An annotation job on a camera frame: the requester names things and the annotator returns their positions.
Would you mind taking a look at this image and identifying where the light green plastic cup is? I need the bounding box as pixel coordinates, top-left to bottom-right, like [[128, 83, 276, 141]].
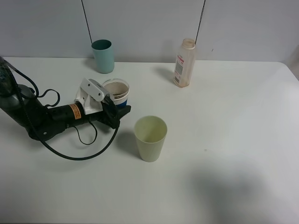
[[134, 116, 168, 162]]

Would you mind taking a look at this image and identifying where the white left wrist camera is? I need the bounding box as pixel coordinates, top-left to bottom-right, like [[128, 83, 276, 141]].
[[74, 78, 114, 115]]

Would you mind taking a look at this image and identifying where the clear plastic drink bottle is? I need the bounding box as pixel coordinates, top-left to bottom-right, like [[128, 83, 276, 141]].
[[173, 38, 196, 88]]

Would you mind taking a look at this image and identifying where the glass cup with blue sleeve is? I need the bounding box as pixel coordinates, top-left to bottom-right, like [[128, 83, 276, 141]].
[[103, 78, 129, 108]]

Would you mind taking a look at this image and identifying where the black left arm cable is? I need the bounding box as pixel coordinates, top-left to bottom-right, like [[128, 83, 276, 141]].
[[0, 57, 120, 161]]

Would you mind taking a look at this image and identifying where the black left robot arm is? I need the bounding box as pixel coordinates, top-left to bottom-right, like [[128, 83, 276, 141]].
[[0, 58, 131, 141]]

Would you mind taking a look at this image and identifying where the teal plastic cup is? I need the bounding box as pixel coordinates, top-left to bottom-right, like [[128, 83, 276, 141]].
[[92, 39, 114, 74]]

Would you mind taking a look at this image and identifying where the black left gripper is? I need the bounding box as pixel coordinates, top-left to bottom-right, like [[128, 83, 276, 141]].
[[28, 102, 131, 141]]

